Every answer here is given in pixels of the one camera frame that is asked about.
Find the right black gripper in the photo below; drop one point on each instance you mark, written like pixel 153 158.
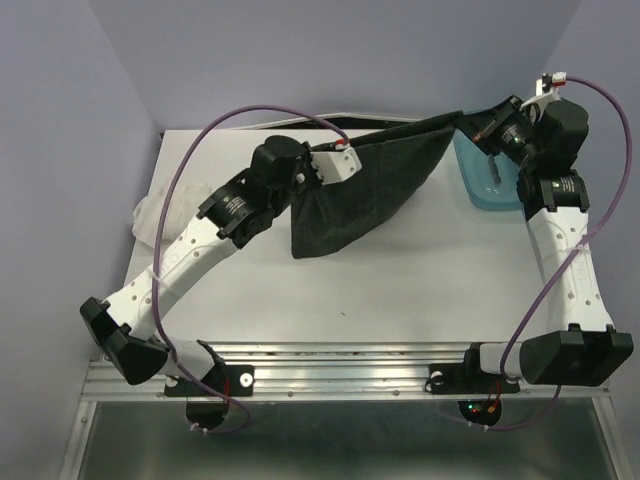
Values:
pixel 484 126

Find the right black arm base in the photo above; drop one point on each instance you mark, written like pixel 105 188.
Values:
pixel 467 378

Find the aluminium rail frame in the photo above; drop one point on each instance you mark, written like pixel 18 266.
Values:
pixel 341 348

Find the teal plastic basket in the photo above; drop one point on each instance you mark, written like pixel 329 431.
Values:
pixel 489 175

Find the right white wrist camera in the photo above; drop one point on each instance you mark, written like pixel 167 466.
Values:
pixel 547 90

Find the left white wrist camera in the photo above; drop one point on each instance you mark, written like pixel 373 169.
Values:
pixel 336 166

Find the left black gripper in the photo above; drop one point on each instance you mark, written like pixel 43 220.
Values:
pixel 314 182

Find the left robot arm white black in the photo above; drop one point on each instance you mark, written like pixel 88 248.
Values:
pixel 127 325

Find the black skirt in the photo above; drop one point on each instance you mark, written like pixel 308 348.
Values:
pixel 396 162

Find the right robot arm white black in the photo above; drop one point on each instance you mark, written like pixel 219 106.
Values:
pixel 567 337

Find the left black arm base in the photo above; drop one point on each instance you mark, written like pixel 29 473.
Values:
pixel 213 402

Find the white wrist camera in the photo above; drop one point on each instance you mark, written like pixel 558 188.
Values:
pixel 547 90
pixel 336 166

